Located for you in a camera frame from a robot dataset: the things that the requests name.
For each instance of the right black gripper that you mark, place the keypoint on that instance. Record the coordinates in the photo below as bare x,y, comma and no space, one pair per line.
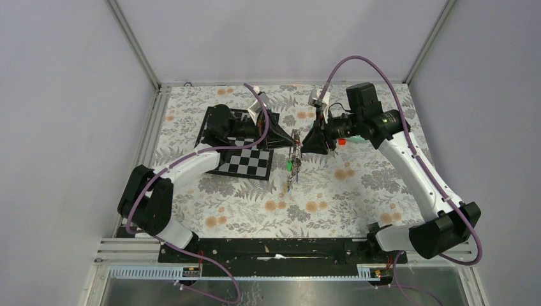
314,141

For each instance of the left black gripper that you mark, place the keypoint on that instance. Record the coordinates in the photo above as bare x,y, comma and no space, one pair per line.
275,136

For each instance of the keyring with coloured key tags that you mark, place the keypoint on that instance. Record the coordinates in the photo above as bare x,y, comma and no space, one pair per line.
294,162

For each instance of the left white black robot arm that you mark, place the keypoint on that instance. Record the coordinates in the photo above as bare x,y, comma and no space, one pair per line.
146,202

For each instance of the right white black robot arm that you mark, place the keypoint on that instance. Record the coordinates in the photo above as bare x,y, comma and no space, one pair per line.
447,219

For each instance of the black white chessboard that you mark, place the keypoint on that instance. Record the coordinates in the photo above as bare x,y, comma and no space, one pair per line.
251,163

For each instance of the mint green flashlight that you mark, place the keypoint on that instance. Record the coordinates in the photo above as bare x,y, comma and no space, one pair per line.
357,139

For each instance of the floral patterned table mat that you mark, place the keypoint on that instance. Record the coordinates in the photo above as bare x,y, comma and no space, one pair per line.
337,195

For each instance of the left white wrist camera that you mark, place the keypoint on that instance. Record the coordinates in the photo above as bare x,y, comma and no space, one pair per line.
255,109

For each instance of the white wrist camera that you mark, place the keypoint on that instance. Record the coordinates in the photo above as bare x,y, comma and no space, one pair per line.
321,104
255,109

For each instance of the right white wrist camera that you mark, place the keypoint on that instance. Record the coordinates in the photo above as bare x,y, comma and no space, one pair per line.
321,104

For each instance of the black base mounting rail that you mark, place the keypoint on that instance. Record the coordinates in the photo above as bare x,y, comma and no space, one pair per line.
284,257

